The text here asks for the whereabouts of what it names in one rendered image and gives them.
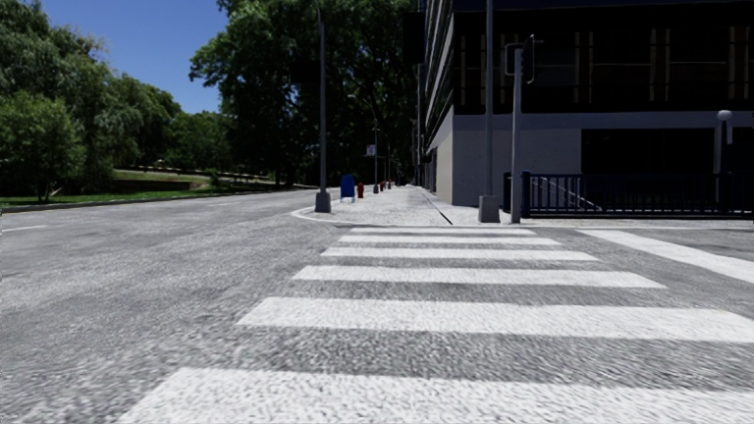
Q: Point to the blue letter box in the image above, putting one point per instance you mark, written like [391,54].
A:
[347,186]

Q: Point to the grey street lamp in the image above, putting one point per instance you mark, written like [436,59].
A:
[322,100]

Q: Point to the grey pole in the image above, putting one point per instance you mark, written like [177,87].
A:
[489,100]

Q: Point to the dark stairway railing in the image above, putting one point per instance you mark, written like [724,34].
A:
[618,194]

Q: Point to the trees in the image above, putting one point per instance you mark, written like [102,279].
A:
[70,112]
[283,59]

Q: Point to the sign on a post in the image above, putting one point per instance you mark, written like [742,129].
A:
[375,153]

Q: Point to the dark glass building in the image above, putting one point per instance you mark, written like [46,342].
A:
[589,41]

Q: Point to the traffic light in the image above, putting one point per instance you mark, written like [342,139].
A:
[517,129]

